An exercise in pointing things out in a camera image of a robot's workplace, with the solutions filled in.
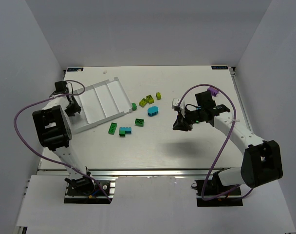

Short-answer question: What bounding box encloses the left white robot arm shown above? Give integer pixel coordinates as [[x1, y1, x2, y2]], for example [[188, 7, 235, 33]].
[[32, 81, 95, 195]]

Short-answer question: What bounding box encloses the dark green lego by tray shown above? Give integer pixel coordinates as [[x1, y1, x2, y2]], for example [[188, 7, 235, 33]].
[[132, 103, 137, 111]]

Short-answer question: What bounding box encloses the blue label sticker right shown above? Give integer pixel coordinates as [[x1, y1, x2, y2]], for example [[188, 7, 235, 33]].
[[211, 65, 228, 70]]

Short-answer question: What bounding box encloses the lime lego brick middle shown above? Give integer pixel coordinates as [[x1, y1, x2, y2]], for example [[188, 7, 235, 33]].
[[146, 95, 154, 104]]

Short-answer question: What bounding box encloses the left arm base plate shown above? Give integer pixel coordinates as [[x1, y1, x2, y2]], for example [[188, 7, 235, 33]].
[[64, 180, 115, 204]]

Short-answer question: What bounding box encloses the teal lego brick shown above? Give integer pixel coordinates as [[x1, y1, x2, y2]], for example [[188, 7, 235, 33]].
[[119, 127, 132, 134]]

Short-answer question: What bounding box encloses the green small lego brick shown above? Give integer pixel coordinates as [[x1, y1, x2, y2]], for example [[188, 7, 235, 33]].
[[135, 118, 144, 127]]

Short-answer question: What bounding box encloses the small lime lego brick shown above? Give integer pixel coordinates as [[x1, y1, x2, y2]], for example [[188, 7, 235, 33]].
[[156, 92, 162, 100]]

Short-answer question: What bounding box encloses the blue label sticker left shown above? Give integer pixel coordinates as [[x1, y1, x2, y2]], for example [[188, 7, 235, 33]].
[[67, 67, 84, 72]]

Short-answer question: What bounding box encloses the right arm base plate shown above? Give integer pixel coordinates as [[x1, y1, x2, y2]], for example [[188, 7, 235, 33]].
[[191, 180, 243, 207]]

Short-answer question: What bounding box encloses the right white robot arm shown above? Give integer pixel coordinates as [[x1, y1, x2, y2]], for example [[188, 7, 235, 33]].
[[172, 91, 283, 191]]

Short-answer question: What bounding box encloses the white divided plastic tray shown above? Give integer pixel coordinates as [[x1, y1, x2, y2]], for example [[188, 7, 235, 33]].
[[70, 77, 132, 133]]

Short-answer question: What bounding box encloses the purple lego brick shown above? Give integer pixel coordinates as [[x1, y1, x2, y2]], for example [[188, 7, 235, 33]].
[[207, 87, 219, 97]]

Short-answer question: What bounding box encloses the blue rounded lego brick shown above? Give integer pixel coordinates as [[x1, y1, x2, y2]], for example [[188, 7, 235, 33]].
[[147, 106, 159, 117]]

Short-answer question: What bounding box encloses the green long lego brick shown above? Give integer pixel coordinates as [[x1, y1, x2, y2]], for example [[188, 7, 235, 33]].
[[108, 122, 118, 135]]

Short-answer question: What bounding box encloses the blue label sticker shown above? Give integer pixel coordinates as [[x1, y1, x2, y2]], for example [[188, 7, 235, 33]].
[[67, 67, 84, 72], [211, 65, 228, 70]]

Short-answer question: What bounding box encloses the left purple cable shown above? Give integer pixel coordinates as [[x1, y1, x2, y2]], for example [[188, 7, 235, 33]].
[[13, 80, 112, 203]]

